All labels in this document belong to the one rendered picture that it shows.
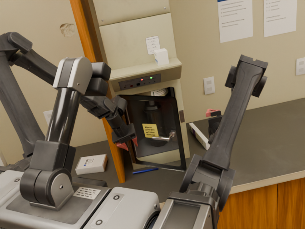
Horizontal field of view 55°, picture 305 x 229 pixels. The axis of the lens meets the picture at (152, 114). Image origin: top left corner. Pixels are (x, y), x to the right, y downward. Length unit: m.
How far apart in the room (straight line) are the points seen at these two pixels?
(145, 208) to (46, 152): 0.21
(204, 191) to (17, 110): 0.57
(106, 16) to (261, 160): 1.02
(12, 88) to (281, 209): 1.37
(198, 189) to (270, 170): 0.97
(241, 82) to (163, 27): 0.65
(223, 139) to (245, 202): 0.89
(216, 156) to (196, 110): 1.34
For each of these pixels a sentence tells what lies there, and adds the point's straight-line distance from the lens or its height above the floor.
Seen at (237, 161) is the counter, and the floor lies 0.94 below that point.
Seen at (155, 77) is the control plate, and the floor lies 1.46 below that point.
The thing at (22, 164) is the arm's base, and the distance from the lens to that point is 0.88.
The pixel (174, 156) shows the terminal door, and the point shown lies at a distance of 1.44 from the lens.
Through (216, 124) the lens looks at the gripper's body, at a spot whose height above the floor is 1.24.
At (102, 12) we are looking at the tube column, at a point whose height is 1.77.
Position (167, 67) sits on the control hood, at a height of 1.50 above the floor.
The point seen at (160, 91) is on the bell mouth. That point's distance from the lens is 1.48.
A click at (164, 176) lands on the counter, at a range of 1.54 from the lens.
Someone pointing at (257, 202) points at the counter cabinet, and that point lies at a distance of 1.61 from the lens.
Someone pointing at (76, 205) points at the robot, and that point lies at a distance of 0.58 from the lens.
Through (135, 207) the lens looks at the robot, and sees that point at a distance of 0.53.
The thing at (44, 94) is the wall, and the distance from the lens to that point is 1.93.
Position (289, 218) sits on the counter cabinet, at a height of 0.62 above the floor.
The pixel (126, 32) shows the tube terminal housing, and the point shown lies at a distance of 1.36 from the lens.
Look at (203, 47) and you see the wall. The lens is 1.89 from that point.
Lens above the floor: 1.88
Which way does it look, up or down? 25 degrees down
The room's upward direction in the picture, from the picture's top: 11 degrees counter-clockwise
